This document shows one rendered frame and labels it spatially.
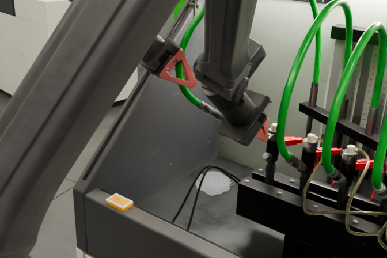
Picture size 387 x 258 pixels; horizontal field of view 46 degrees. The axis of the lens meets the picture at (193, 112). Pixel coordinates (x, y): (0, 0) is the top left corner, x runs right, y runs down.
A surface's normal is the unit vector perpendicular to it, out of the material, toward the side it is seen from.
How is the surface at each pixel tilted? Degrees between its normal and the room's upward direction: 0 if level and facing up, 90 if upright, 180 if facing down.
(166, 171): 90
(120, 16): 65
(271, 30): 90
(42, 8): 90
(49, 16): 90
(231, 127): 43
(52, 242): 0
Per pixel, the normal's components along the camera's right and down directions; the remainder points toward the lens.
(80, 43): -0.19, -0.07
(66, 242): 0.04, -0.93
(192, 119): 0.81, 0.25
